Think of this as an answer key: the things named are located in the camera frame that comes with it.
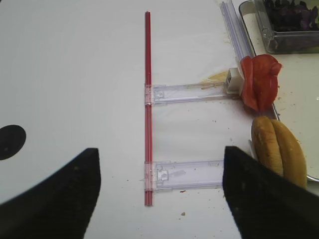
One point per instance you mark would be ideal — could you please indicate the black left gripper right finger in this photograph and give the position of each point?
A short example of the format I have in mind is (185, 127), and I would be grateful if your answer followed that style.
(265, 205)

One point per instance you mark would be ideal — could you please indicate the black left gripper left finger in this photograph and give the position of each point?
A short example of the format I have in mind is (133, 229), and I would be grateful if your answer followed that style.
(60, 207)

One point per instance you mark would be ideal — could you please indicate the bun half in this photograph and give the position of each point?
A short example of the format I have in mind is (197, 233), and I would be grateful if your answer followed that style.
(265, 144)
(293, 159)

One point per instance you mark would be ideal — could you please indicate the white pusher block tomato lane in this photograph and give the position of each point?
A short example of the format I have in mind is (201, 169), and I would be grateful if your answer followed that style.
(234, 82)

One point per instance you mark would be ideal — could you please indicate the red tomato slices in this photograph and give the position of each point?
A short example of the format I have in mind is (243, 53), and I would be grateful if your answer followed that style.
(260, 81)

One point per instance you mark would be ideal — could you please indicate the clear track tomato lane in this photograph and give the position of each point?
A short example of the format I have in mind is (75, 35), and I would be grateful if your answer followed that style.
(167, 94)

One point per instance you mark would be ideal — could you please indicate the standing bun bottom half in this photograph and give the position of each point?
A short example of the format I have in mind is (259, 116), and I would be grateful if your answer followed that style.
(293, 159)

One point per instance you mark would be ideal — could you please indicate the black hole in table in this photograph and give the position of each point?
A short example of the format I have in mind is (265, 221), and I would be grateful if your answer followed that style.
(12, 139)

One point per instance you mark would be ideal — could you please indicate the clear track bun bottom lane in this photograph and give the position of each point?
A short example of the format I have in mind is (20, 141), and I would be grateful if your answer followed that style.
(165, 176)

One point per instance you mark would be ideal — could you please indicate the metal tray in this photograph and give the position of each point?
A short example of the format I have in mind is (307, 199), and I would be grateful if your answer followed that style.
(297, 101)

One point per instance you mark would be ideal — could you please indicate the clear plastic salad container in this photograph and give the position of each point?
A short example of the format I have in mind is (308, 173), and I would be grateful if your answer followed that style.
(284, 42)

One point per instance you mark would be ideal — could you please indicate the purple cabbage shreds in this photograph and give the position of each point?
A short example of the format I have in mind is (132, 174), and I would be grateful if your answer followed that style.
(292, 15)

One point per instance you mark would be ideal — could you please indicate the red rail left side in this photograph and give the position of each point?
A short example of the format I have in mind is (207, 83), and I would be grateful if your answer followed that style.
(148, 112)

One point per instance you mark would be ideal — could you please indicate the clear long rail left side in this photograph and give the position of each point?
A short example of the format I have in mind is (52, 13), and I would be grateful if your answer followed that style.
(236, 27)

